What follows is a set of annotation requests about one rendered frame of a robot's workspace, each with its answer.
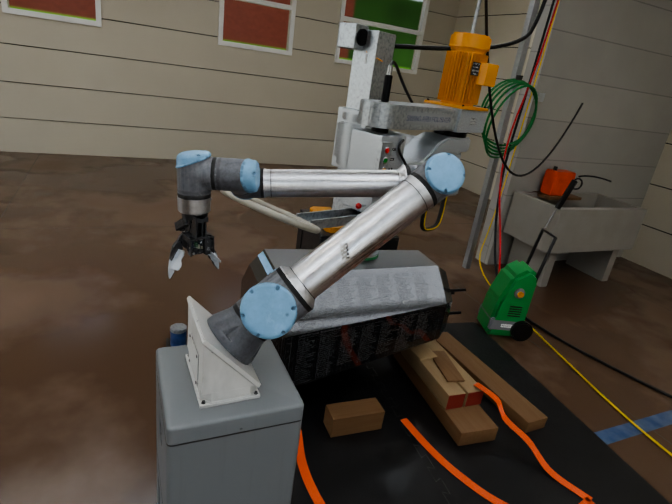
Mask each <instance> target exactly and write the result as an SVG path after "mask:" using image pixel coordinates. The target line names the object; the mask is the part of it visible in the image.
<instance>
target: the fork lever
mask: <svg viewBox="0 0 672 504"><path fill-rule="evenodd" d="M357 215H359V214H358V211H357V210H355V209H352V208H343V209H333V210H323V211H313V212H303V213H297V214H296V216H297V217H301V218H303V219H305V220H307V221H309V222H310V223H313V224H315V225H316V226H318V227H319V228H320V229H324V228H331V227H338V226H344V225H346V224H347V223H348V222H350V221H351V220H352V219H354V218H355V217H356V216H357Z"/></svg>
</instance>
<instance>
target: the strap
mask: <svg viewBox="0 0 672 504"><path fill-rule="evenodd" d="M474 386H476V387H477V388H479V389H480V390H481V391H483V392H484V393H486V394H487V395H488V396H490V397H491V398H492V399H493V400H494V401H495V402H496V404H497V406H498V409H499V411H500V414H501V417H502V420H503V421H504V422H505V423H506V424H507V425H508V426H509V427H510V428H511V429H512V430H513V431H514V432H515V433H517V434H518V435H519V436H520V437H521V438H522V439H523V440H524V441H525V442H526V443H527V445H528V446H529V447H530V448H531V450H532V452H533V453H534V455H535V456H536V458H537V460H538V461H539V463H540V464H541V466H542V467H543V468H544V470H545V471H546V472H547V473H548V474H549V475H550V476H552V477H553V478H554V479H555V480H557V481H558V482H559V483H561V484H562V485H563V486H565V487H566V488H568V489H569V490H571V491H572V492H574V493H575V494H577V495H578V496H580V497H581V498H583V500H582V501H581V502H580V503H579V504H595V503H594V502H593V501H592V497H591V496H589V495H588V494H586V493H585V492H583V491H582V490H580V489H579V488H577V487H576V486H574V485H573V484H571V483H570V482H568V481H567V480H565V479H564V478H562V477H561V476H560V475H559V474H557V473H556V472H555V471H554V470H553V469H552V468H551V467H550V466H549V465H548V464H547V463H546V461H545V460H544V458H543V457H542V455H541V454H540V452H539V451H538V449H537V448H536V446H535V444H534V443H533V441H532V440H531V439H530V438H529V437H528V436H527V435H526V434H525V433H524V432H523V431H522V430H521V429H519V428H518V427H517V426H516V425H515V424H514V423H513V422H512V421H511V420H510V419H509V418H508V417H507V415H506V414H505V412H504V410H503V406H502V403H501V400H500V399H499V397H498V396H497V395H495V394H494V393H493V392H492V391H490V390H489V389H487V388H486V387H484V386H483V385H482V384H480V383H479V382H478V383H476V384H474ZM400 421H401V422H402V423H403V424H404V425H405V426H406V428H407V429H408V430H409V431H410V432H411V433H412V434H413V436H414V437H415V438H416V439H417V440H418V441H419V443H420V444H421V445H422V446H423V447H424V448H425V449H426V450H427V451H428V452H429V453H430V454H431V455H432V456H433V457H434V458H435V459H436V460H437V461H438V462H439V463H440V464H441V465H443V466H444V467H445V468H446V469H447V470H448V471H449V472H451V473H452V474H453V475H454V476H455V477H457V478H458V479H459V480H460V481H462V482H463V483H464V484H466V485H467V486H468V487H469V488H471V489H472V490H473V491H475V492H476V493H478V494H479V495H481V496H482V497H483V498H485V499H487V500H488V501H490V502H491V503H493V504H509V503H507V502H504V501H503V500H501V499H499V498H497V497H495V496H494V495H492V494H490V493H489V492H487V491H486V490H484V489H483V488H481V487H480V486H478V485H477V484H476V483H474V482H473V481H472V480H470V479H469V478H468V477H467V476H465V475H464V474H463V473H461V472H460V471H459V470H458V469H456V468H455V467H454V466H453V465H452V464H451V463H449V462H448V461H447V460H446V459H445V458H444V457H443V456H442V455H441V454H439V453H438V452H437V451H436V450H435V449H434V448H433V447H432V446H431V445H430V444H429V442H428V441H427V440H426V439H425V438H424V437H423V436H422V435H421V434H420V432H419V431H418V430H417V429H416V428H415V427H414V426H413V425H412V423H411V422H410V421H409V420H408V419H407V418H405V419H402V420H400ZM297 464H298V467H299V471H300V474H301V477H302V479H303V482H304V484H305V486H306V489H307V491H308V493H309V495H310V497H311V499H312V500H313V502H314V504H325V502H324V500H323V499H322V497H321V495H320V493H319V491H318V489H317V487H316V485H315V483H314V481H313V479H312V476H311V474H310V471H309V468H308V465H307V462H306V458H305V452H304V445H303V437H302V430H301V431H300V438H299V446H298V453H297Z"/></svg>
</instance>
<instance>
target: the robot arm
mask: <svg viewBox="0 0 672 504"><path fill-rule="evenodd" d="M176 171H177V194H178V195H177V208H178V211H179V212H180V213H182V219H180V220H178V221H177V222H175V229H176V231H179V230H180V231H181V232H182V233H181V234H180V235H179V236H178V239H177V240H176V241H175V242H174V243H173V245H172V247H171V251H170V256H169V264H168V277H169V279H171V277H172V276H173V274H174V271H175V270H177V271H178V270H180V268H181V266H182V262H181V260H182V258H183V257H184V253H185V251H184V250H182V249H183V247H184V248H186V249H187V251H188V255H189V256H190V257H192V255H195V254H202V253H204V254H205V255H208V257H209V259H210V260H211V261H212V264H213V265H214V266H215V267H216V268H217V269H219V262H220V263H221V260H220V259H219V258H218V256H217V253H216V251H215V249H214V236H213V235H212V234H210V233H209V232H208V231H206V222H208V213H209V212H210V211H211V200H212V198H211V190H222V191H231V193H232V194H233V195H234V196H236V197H237V198H239V199H243V200H249V199H252V198H266V197H381V198H379V199H378V200H377V201H376V202H374V203H373V204H372V205H370V206H369V207H368V208H367V209H365V210H364V211H363V212H361V213H360V214H359V215H357V216H356V217H355V218H354V219H352V220H351V221H350V222H348V223H347V224H346V225H344V226H343V227H342V228H341V229H339V230H338V231H337V232H335V233H334V234H333V235H332V236H330V237H329V238H328V239H326V240H325V241H324V242H322V243H321V244H320V245H319V246H317V247H316V248H315V249H313V250H312V251H311V252H309V253H308V254H307V255H306V256H304V257H303V258H302V259H300V260H299V261H298V262H297V263H295V264H294V265H293V266H291V267H285V266H280V267H279V268H276V269H275V270H273V271H271V272H270V273H269V274H268V275H267V276H266V277H265V278H264V279H263V280H261V281H260V282H259V283H258V284H256V285H255V286H253V287H251V288H250V289H249V290H248V291H247V292H246V293H245V295H244V296H243V297H242V298H241V299H240V300H239V301H237V302H236V303H235V304H234V305H233V306H232V307H230V308H228V309H225V310H223V311H220V312H218V313H215V314H213V315H212V316H210V317H209V318H208V319H207V323H208V326H209V328H210V330H211V331H212V333H213V334H214V336H215V337H216V338H217V340H218V341H219V342H220V343H221V345H222V346H223V347H224V348H225V349H226V350H227V351H228V352H229V353H230V354H231V355H232V356H233V357H234V358H235V359H237V360H238V361H239V362H241V363H242V364H245V365H249V364H250V363H251V362H252V361H253V360H254V358H255V356H256V355H257V353H258V351H259V349H260V347H261V345H262V344H263V343H264V342H265V341H266V340H267V339H275V338H279V337H281V336H283V335H285V334H286V333H288V332H289V331H290V330H291V328H292V327H293V326H294V324H295V323H296V322H297V321H298V320H300V319H301V318H302V317H304V316H305V315H306V314H307V313H309V312H310V311H311V310H312V309H314V302H315V299H316V297H317V296H319V295H320V294H321V293H323V292H324V291H325V290H326V289H328V288H329V287H330V286H332V285H333V284H334V283H335V282H337V281H338V280H339V279H340V278H342V277H343V276H344V275H346V274H347V273H348V272H349V271H351V270H352V269H353V268H355V267H356V266H357V265H358V264H360V263H361V262H362V261H363V260H365V259H366V258H367V257H369V256H370V255H371V254H372V253H374V252H375V251H376V250H377V249H379V248H380V247H381V246H383V245H384V244H385V243H386V242H388V241H389V240H390V239H392V238H393V237H394V236H395V235H397V234H398V233H399V232H400V231H402V230H403V229H404V228H406V227H407V226H408V225H409V224H411V223H412V222H413V221H415V220H416V219H417V218H418V217H420V216H421V215H422V214H423V213H425V212H426V211H427V210H429V209H430V208H433V207H434V206H435V205H437V204H438V203H439V202H440V201H442V200H443V199H444V198H446V197H447V196H448V195H450V194H453V193H455V192H456V191H458V190H459V188H460V187H461V186H462V185H463V183H464V180H465V169H464V166H463V164H462V162H461V161H460V160H459V159H458V158H457V157H456V156H454V155H453V154H450V153H439V154H435V155H433V156H431V157H430V158H429V159H428V160H427V161H426V162H424V163H422V164H415V165H402V166H401V167H400V168H398V169H397V170H342V169H266V168H260V167H259V163H258V162H257V161H256V160H251V159H237V158H223V157H211V153H210V152H209V151H205V150H204V151H202V150H191V151H184V152H181V153H179V154H178V155H177V157H176ZM212 240H213V241H212ZM182 246H183V247H182Z"/></svg>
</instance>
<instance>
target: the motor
mask: <svg viewBox="0 0 672 504"><path fill-rule="evenodd" d="M491 42H492V39H490V37H489V36H486V35H481V34H475V33H466V32H454V34H451V38H450V42H449V46H450V47H451V48H450V49H451V51H447V54H446V58H445V63H444V68H443V73H442V78H441V83H440V88H439V93H438V97H437V99H440V100H441V101H434V100H429V99H428V98H427V100H424V102H425V103H431V104H436V105H442V106H447V107H452V108H458V109H463V110H476V111H488V109H487V107H484V108H481V107H475V106H473V105H477V104H478V100H479V96H480V91H481V87H482V86H489V87H494V85H495V81H496V77H497V73H498V69H499V65H495V64H491V63H487V62H488V58H489V56H486V55H485V54H486V53H487V52H489V50H490V46H491Z"/></svg>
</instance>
